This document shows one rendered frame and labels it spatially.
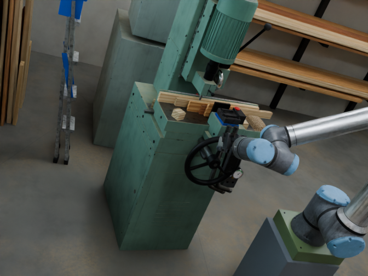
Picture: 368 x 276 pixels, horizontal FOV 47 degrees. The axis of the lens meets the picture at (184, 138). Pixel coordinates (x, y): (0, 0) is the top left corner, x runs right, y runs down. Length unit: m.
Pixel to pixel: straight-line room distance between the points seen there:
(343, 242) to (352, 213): 0.13
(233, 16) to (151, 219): 1.17
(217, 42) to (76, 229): 1.34
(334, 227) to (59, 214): 1.55
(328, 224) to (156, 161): 0.86
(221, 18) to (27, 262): 1.54
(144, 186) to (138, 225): 0.29
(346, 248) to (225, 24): 1.11
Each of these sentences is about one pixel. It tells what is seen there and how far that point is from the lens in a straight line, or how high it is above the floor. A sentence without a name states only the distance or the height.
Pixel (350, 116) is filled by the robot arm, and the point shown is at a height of 1.30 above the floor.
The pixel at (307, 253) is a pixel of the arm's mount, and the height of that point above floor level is 0.61.
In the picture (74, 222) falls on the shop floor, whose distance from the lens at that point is 2.64.
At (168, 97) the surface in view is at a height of 0.93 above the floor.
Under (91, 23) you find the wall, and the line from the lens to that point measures 4.40.
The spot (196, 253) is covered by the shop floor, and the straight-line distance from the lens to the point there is 2.72.
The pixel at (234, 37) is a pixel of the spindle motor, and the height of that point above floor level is 1.33.
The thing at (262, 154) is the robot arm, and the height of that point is 1.14.
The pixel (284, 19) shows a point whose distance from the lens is 4.25.
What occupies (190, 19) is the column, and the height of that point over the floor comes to 1.29.
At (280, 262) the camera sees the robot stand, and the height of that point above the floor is 0.50.
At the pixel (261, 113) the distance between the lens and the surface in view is 2.42.
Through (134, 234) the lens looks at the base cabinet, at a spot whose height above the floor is 0.13.
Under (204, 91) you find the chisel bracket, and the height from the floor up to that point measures 1.03.
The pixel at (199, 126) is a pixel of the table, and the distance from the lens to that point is 2.09.
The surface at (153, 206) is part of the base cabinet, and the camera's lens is 2.35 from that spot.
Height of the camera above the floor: 1.84
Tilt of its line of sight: 29 degrees down
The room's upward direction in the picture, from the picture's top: 22 degrees clockwise
